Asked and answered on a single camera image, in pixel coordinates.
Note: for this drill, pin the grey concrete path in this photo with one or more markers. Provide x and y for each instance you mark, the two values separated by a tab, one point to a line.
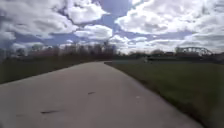
90	100

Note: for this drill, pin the arched truss bridge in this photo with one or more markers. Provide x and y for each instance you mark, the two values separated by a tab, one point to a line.
196	51

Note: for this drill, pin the grass verge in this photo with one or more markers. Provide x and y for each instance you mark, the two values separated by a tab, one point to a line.
23	68
186	83

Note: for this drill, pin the row of bare trees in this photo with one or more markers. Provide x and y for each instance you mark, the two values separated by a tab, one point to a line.
66	51

